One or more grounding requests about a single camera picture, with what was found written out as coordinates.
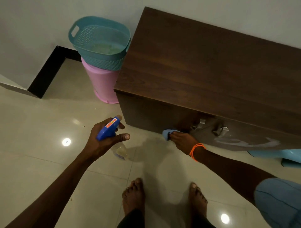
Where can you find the person's left forearm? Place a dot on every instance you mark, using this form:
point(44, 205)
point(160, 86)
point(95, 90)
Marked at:
point(54, 190)

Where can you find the person's dark trousers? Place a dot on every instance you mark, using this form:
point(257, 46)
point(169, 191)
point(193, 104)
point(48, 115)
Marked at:
point(131, 220)

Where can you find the pink plastic bin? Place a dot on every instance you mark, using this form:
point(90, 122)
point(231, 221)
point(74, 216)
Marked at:
point(103, 82)

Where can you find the blue cleaning cloth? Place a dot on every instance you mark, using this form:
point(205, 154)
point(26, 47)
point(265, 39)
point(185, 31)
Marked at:
point(166, 133)

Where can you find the person's right hand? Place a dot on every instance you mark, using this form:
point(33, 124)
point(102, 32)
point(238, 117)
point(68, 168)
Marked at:
point(185, 143)

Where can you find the person's left thumb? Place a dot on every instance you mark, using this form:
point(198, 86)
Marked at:
point(121, 137)

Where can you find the dark brown wooden cabinet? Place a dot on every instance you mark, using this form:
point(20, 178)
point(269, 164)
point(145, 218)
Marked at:
point(207, 70)

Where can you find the person's right foot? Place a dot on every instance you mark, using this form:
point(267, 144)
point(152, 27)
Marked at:
point(198, 202)

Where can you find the blue-headed clear spray bottle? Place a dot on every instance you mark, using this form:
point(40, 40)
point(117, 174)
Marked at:
point(107, 131)

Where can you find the person's right forearm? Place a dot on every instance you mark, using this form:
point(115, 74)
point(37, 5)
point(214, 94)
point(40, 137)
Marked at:
point(232, 173)

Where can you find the teal perforated plastic basket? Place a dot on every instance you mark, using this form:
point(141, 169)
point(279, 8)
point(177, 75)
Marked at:
point(101, 35)

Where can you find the person's foot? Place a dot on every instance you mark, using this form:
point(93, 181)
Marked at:
point(134, 197)
point(198, 202)

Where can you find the person's light blue sleeve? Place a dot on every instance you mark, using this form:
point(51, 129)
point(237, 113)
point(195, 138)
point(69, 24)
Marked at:
point(279, 204)

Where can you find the light blue plastic stool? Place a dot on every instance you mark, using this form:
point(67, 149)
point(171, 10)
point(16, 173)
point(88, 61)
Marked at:
point(279, 156)

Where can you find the person's left foot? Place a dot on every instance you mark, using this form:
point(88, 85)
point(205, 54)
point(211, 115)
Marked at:
point(134, 197)

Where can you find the person's left hand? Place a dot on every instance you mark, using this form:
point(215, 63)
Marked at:
point(94, 145)

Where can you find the green cloth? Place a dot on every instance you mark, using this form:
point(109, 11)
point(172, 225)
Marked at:
point(105, 49)

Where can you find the person's right thumb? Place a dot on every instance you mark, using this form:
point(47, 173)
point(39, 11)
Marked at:
point(176, 133)

